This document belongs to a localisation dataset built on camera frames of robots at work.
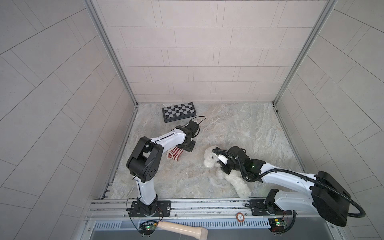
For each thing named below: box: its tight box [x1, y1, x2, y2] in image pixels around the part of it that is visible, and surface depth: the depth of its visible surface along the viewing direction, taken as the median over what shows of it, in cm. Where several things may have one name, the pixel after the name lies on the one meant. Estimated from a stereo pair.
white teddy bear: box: [203, 146, 252, 199], surface depth 75 cm
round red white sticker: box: [236, 212, 245, 223], surface depth 71 cm
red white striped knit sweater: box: [166, 146, 184, 161], surface depth 89 cm
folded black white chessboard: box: [161, 102, 197, 123], surface depth 108 cm
